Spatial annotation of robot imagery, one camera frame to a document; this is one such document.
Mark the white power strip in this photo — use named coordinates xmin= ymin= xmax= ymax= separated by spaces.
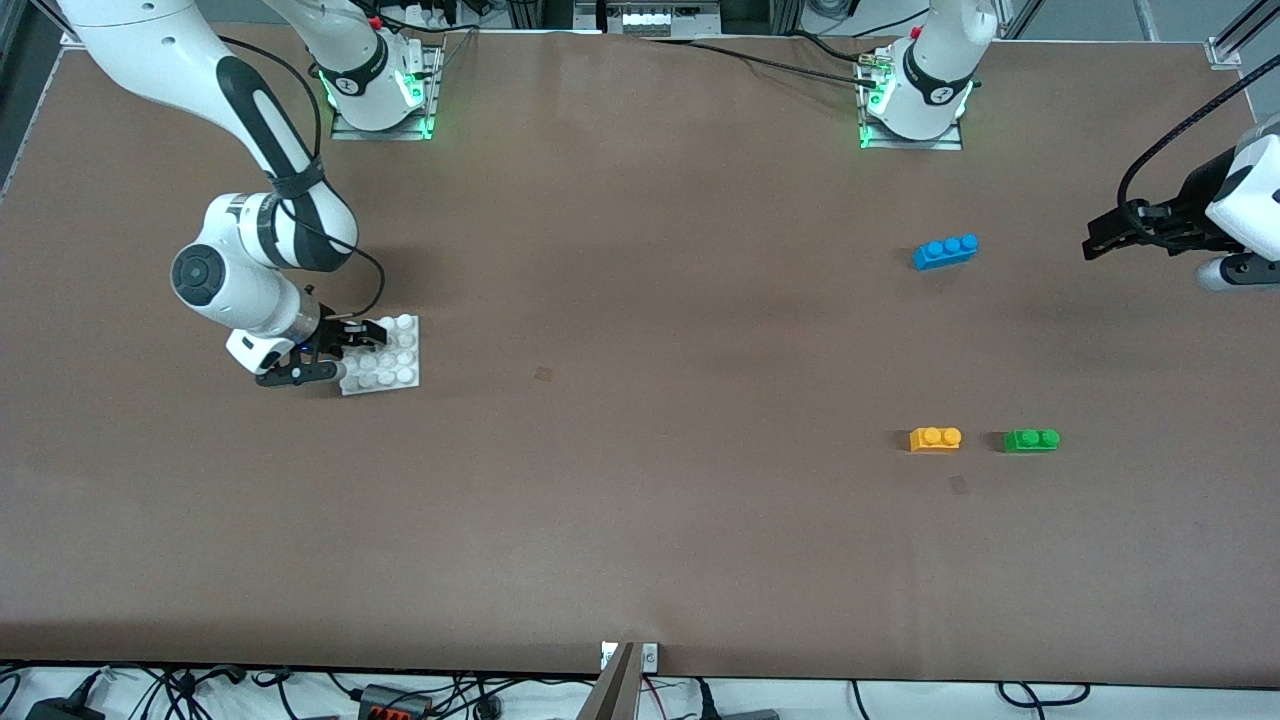
xmin=600 ymin=0 xmax=723 ymax=37

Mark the black power brick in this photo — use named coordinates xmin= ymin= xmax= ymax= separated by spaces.
xmin=25 ymin=672 xmax=107 ymax=720

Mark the black adapter with orange levers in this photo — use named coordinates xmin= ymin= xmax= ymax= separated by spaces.
xmin=358 ymin=684 xmax=433 ymax=720

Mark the black cable across table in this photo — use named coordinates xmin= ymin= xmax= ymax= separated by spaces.
xmin=640 ymin=34 xmax=887 ymax=91

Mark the blue three-stud block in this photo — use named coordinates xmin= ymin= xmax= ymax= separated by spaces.
xmin=912 ymin=234 xmax=980 ymax=272

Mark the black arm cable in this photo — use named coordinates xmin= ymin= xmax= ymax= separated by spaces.
xmin=1117 ymin=80 xmax=1280 ymax=217
xmin=215 ymin=35 xmax=387 ymax=323

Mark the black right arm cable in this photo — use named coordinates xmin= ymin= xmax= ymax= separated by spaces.
xmin=215 ymin=35 xmax=387 ymax=323

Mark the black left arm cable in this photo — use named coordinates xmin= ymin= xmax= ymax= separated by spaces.
xmin=1117 ymin=80 xmax=1280 ymax=217

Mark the black looped floor cable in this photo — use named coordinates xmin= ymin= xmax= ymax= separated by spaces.
xmin=997 ymin=681 xmax=1092 ymax=710

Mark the white studded base plate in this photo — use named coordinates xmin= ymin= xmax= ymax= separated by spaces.
xmin=338 ymin=314 xmax=422 ymax=398

